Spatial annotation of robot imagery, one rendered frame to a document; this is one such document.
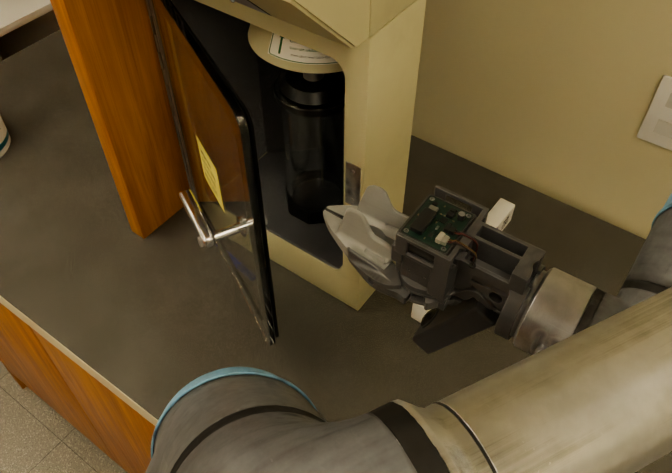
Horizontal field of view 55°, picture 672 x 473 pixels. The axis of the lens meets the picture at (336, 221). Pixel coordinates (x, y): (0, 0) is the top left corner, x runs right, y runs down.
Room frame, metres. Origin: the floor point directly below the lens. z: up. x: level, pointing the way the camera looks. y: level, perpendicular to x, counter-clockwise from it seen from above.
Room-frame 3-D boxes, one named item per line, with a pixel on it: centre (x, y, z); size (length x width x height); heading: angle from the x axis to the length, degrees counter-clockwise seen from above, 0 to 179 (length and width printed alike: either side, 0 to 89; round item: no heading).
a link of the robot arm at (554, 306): (0.31, -0.18, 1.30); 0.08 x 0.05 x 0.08; 145
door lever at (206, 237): (0.52, 0.15, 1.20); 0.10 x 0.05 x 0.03; 27
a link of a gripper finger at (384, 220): (0.43, -0.04, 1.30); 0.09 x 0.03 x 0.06; 55
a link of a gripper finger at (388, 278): (0.37, -0.05, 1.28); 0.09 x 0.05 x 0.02; 55
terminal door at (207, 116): (0.59, 0.15, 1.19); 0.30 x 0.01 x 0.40; 27
